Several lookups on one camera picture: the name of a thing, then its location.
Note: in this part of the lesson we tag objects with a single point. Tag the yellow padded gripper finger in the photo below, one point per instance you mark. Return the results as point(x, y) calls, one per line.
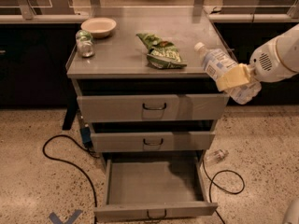
point(235, 77)

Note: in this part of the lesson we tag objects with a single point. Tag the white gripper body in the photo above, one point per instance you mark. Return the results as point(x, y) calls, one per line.
point(265, 63)

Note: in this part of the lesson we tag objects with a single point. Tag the clear blue-label plastic bottle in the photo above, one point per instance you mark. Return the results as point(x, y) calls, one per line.
point(216, 62)

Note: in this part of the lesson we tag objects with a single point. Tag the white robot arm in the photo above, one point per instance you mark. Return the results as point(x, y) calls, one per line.
point(288, 51)

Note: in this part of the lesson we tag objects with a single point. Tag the clear bottle on floor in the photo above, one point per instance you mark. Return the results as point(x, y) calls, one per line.
point(216, 157)

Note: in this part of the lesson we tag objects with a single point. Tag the top grey drawer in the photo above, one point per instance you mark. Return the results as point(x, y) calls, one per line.
point(152, 107)

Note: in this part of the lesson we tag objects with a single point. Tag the grey drawer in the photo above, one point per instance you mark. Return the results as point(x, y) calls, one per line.
point(153, 188)
point(164, 141)
point(152, 107)

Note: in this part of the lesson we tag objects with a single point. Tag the grey metal drawer cabinet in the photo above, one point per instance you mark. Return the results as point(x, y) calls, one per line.
point(119, 66)

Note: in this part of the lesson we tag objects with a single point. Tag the middle grey drawer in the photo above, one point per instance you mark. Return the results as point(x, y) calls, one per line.
point(164, 141)

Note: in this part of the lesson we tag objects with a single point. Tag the bottom grey drawer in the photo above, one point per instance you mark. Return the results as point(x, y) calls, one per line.
point(153, 188)

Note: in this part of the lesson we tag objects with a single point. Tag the green chip bag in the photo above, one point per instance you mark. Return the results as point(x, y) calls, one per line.
point(161, 54)

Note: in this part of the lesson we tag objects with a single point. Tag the cream ceramic bowl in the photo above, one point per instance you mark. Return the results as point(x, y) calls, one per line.
point(99, 27)

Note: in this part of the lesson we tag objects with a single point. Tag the green soda can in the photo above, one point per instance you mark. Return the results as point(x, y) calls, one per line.
point(84, 43)

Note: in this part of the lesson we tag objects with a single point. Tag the blue power box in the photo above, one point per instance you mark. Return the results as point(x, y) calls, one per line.
point(86, 137)

